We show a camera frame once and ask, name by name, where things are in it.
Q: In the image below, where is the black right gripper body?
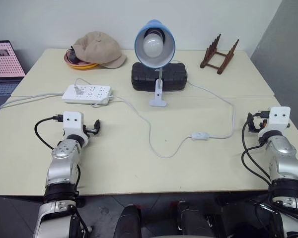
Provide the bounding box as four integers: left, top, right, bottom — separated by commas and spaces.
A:
253, 118, 268, 132

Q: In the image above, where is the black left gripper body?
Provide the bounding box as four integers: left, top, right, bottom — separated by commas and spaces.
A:
82, 124, 95, 136

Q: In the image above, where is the blue clip desk lamp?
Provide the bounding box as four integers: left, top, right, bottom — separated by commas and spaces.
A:
134, 19, 176, 108

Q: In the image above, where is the white power strip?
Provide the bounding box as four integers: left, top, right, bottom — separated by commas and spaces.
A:
61, 84, 114, 106

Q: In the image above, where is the yellow plate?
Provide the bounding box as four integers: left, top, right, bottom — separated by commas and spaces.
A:
67, 62, 100, 71

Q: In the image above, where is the dark object in plates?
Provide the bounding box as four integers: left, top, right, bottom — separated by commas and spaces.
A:
68, 46, 79, 63

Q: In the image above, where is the beige cap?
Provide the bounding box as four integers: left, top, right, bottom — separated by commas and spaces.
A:
72, 31, 128, 69

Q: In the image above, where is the brown wooden rack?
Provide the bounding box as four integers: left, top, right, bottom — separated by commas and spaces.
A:
199, 33, 240, 75

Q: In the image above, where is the black plastic case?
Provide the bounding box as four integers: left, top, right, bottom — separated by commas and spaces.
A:
131, 61, 189, 93

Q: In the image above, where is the white light bulb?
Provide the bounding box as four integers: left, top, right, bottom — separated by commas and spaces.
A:
142, 33, 164, 59

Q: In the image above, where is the dark rounded shape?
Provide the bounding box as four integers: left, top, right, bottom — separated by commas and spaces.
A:
175, 200, 215, 238
113, 204, 143, 238

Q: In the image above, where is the laptop with pink screen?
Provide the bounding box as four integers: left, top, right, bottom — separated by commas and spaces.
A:
0, 40, 27, 113

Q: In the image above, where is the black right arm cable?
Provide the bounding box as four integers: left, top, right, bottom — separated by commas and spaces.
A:
241, 109, 274, 185

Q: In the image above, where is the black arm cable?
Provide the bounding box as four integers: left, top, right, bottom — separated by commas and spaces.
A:
34, 115, 65, 150
241, 109, 274, 185

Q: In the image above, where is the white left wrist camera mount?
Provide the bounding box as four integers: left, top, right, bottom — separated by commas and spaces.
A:
63, 111, 89, 140

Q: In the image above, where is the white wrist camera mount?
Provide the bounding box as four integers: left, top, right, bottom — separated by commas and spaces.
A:
63, 111, 89, 140
257, 106, 292, 138

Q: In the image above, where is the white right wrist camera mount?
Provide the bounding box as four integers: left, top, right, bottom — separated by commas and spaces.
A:
257, 106, 292, 138

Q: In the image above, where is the white lamp cord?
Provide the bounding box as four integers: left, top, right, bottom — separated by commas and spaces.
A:
74, 59, 236, 159

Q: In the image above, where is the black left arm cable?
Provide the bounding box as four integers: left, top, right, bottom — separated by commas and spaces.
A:
34, 115, 65, 150

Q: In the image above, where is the white inline cord switch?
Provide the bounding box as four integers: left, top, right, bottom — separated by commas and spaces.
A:
190, 131, 212, 141

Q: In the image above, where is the white power strip cable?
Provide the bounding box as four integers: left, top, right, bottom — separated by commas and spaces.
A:
0, 92, 66, 111

